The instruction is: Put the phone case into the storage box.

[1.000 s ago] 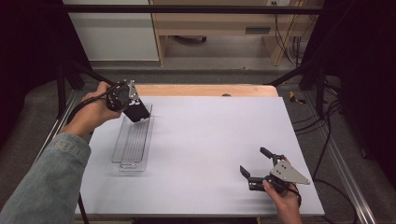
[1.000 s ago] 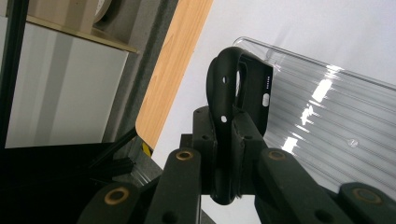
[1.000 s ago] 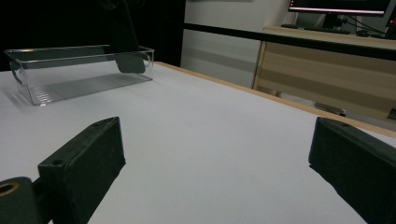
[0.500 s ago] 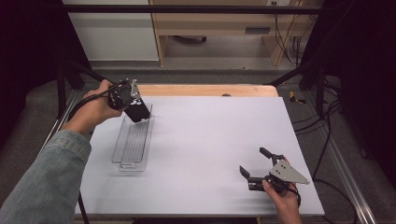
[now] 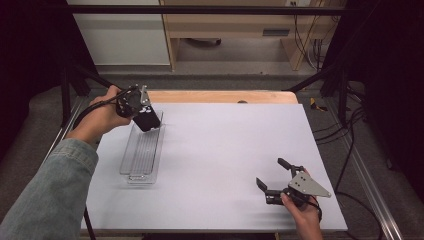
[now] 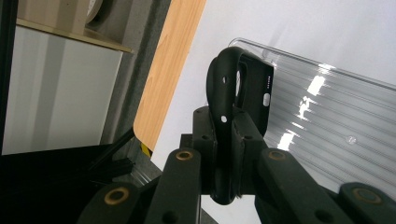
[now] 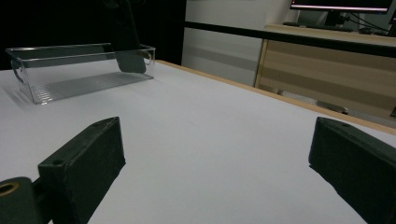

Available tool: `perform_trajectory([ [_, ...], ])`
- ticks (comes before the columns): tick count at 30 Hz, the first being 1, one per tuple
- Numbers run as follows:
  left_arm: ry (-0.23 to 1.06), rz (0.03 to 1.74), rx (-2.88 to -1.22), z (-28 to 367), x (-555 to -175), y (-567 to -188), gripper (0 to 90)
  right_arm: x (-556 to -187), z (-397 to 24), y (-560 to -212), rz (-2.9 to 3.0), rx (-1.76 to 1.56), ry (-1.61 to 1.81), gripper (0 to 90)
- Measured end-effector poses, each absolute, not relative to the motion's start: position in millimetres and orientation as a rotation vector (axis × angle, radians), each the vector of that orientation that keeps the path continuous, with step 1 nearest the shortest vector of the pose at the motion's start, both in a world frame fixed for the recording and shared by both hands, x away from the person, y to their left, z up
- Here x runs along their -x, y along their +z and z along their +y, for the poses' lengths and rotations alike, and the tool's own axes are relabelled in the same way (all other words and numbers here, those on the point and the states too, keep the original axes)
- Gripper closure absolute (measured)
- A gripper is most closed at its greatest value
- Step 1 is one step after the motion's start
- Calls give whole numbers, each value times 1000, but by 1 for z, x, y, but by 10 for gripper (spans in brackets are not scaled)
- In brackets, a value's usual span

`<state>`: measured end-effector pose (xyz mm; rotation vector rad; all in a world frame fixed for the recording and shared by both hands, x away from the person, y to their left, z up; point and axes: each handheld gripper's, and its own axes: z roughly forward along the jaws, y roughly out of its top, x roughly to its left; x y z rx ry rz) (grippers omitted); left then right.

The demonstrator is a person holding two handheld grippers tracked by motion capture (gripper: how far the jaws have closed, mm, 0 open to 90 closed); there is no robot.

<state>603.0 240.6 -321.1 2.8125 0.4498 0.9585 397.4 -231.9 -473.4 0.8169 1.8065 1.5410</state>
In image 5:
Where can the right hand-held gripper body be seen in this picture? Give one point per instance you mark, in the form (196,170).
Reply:
(300,190)

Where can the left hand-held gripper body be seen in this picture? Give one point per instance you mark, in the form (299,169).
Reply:
(131,101)

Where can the clear plastic packaging tray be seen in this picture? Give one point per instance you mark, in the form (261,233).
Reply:
(143,153)

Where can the person's right hand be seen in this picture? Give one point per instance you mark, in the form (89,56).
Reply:
(305,218)

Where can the person's left hand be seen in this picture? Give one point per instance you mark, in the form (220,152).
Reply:
(100,116)

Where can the white table board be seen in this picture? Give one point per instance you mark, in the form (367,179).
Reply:
(233,166)

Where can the black metal stand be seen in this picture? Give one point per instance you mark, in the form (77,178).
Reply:
(341,93)
(66,96)

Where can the white cabinet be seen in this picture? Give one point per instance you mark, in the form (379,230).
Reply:
(123,36)

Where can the yellow black tape marker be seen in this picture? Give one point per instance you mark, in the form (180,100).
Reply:
(316,105)

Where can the wooden table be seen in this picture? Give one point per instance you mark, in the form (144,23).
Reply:
(216,96)

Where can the black curtain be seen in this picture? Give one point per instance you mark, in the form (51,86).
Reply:
(30,60)
(390,83)

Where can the light wooden desk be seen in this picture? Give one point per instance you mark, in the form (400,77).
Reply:
(230,25)

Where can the aluminium floor rail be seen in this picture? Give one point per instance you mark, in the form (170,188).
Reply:
(370,186)
(63,133)

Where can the black horizontal frame bar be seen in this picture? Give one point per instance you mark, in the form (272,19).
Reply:
(200,9)

